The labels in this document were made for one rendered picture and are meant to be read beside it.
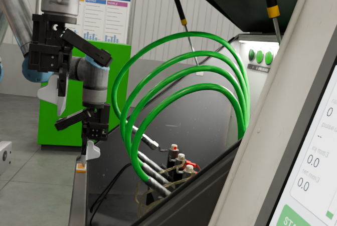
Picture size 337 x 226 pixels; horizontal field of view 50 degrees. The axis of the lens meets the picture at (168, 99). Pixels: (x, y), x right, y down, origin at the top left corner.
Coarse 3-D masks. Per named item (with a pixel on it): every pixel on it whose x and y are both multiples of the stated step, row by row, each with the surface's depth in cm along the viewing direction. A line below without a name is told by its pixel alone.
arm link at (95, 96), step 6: (84, 90) 110; (90, 90) 109; (96, 90) 117; (102, 90) 116; (84, 96) 110; (90, 96) 110; (96, 96) 110; (102, 96) 111; (90, 102) 110; (96, 102) 110; (102, 102) 112
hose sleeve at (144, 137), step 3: (132, 129) 94; (135, 129) 95; (132, 132) 95; (135, 132) 95; (144, 135) 96; (141, 138) 95; (144, 138) 95; (147, 138) 96; (144, 141) 96; (147, 141) 96; (150, 141) 96; (147, 144) 96; (150, 144) 96
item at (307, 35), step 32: (320, 0) 54; (288, 32) 60; (320, 32) 51; (288, 64) 56; (288, 96) 53; (256, 128) 59; (288, 128) 51; (256, 160) 56; (224, 192) 63; (256, 192) 53; (224, 224) 59
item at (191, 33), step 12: (168, 36) 92; (180, 36) 93; (192, 36) 94; (204, 36) 94; (216, 36) 95; (144, 48) 92; (228, 48) 96; (132, 60) 91; (240, 60) 97; (120, 72) 91
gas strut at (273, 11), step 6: (270, 0) 62; (270, 6) 63; (276, 6) 63; (270, 12) 63; (276, 12) 63; (270, 18) 64; (276, 18) 64; (276, 24) 64; (276, 30) 64; (276, 36) 65
